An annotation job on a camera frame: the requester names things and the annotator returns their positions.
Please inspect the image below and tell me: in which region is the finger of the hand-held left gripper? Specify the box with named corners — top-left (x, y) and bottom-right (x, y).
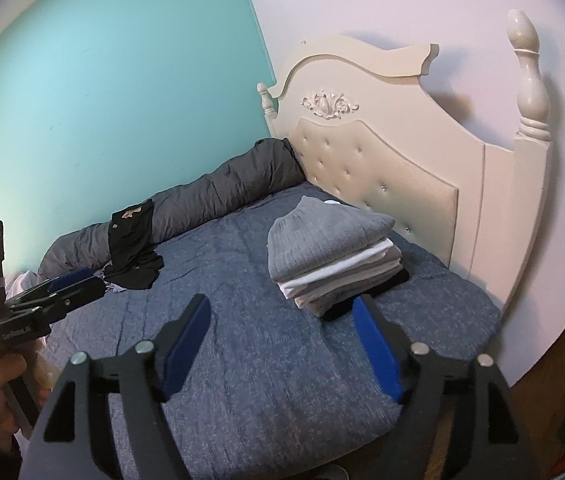
top-left (5, 267), bottom-right (98, 312)
top-left (9, 277), bottom-right (107, 323)

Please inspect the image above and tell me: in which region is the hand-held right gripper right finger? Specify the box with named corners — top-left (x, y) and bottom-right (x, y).
top-left (353, 294), bottom-right (531, 480)

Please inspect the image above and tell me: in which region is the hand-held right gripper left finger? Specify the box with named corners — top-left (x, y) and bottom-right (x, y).
top-left (20, 294), bottom-right (212, 480)

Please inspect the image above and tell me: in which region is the grey knit sweater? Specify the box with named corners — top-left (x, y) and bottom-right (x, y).
top-left (266, 196), bottom-right (396, 283)

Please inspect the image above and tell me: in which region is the stack of folded clothes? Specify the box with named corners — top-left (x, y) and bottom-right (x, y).
top-left (276, 237), bottom-right (396, 301)

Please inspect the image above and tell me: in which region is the light blue blanket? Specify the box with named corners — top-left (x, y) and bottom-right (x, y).
top-left (5, 270), bottom-right (39, 297)

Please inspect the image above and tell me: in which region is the black folded garment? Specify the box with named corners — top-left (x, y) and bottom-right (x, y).
top-left (320, 267), bottom-right (411, 322)

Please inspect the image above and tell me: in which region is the black printed garment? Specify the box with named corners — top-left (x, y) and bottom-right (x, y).
top-left (103, 199), bottom-right (164, 291)

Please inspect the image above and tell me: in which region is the blue bed sheet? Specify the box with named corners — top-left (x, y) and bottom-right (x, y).
top-left (37, 182), bottom-right (502, 480)

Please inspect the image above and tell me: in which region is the dark grey rolled duvet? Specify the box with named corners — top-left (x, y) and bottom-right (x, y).
top-left (37, 137), bottom-right (308, 281)

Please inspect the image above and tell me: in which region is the cream tufted headboard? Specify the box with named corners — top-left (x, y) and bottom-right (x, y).
top-left (256, 9), bottom-right (552, 311)

